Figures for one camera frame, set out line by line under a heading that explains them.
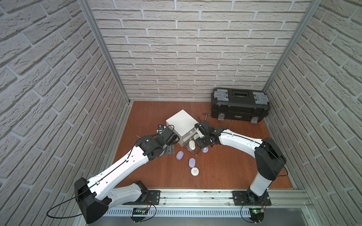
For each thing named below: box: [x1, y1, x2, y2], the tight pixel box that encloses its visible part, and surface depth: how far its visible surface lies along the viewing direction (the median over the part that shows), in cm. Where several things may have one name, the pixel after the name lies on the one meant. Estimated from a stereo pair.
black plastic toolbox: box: [210, 87, 271, 124], surface depth 101 cm
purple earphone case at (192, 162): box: [188, 157, 197, 169], surface depth 86 cm
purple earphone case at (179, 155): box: [175, 150, 184, 161], surface depth 89 cm
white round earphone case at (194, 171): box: [190, 166, 200, 177], surface depth 83 cm
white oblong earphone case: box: [188, 139, 196, 151], surface depth 89 cm
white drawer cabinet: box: [165, 109, 199, 147], surface depth 91 cm
